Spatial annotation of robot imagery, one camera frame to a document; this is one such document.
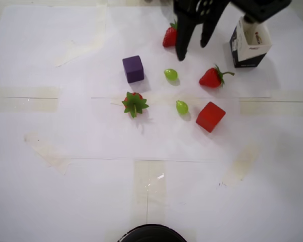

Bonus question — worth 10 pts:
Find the black gripper with plate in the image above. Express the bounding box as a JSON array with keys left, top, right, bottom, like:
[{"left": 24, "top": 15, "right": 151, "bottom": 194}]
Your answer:
[{"left": 173, "top": 0, "right": 293, "bottom": 62}]

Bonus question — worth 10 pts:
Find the green plastic grape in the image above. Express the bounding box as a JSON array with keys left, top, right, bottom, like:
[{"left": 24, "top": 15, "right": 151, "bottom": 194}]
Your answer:
[
  {"left": 163, "top": 68, "right": 178, "bottom": 81},
  {"left": 176, "top": 100, "right": 189, "bottom": 116}
]

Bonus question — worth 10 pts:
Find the white and black paper box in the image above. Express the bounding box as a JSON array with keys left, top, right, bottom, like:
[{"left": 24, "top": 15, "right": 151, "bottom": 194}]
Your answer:
[{"left": 229, "top": 17, "right": 273, "bottom": 68}]

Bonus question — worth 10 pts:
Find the red strawberry with curved stem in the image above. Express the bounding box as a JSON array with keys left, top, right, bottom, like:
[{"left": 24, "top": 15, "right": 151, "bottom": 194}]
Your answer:
[{"left": 162, "top": 22, "right": 179, "bottom": 48}]

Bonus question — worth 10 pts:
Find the red strawberry with spread leaves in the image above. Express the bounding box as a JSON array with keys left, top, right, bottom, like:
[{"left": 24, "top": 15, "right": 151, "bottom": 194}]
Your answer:
[{"left": 198, "top": 64, "right": 235, "bottom": 89}]

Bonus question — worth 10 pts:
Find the purple wooden cube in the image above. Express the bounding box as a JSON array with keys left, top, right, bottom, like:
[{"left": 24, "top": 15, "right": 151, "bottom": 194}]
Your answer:
[{"left": 122, "top": 55, "right": 145, "bottom": 84}]

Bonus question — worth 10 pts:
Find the red wooden cube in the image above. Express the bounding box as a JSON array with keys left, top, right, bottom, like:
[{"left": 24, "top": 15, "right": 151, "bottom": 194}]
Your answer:
[{"left": 195, "top": 101, "right": 227, "bottom": 134}]

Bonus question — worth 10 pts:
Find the red strawberry with straight stem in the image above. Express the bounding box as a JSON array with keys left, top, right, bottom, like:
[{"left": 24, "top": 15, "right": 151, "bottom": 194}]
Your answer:
[{"left": 121, "top": 91, "right": 150, "bottom": 119}]

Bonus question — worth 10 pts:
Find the black round stand base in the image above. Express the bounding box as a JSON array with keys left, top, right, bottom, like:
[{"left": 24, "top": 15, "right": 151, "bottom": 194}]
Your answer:
[{"left": 117, "top": 223, "right": 186, "bottom": 242}]

